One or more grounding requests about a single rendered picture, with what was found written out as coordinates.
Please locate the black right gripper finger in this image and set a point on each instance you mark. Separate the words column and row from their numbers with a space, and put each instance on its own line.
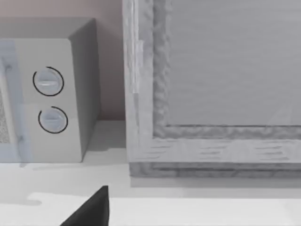
column 96, row 209

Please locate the round microwave knob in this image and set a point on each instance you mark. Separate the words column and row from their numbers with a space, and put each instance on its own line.
column 53, row 119
column 48, row 81

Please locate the pale microwave oven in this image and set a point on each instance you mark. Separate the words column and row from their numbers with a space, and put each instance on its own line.
column 58, row 99

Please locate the grey wooden cabinet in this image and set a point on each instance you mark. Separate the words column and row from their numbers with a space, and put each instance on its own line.
column 211, row 94

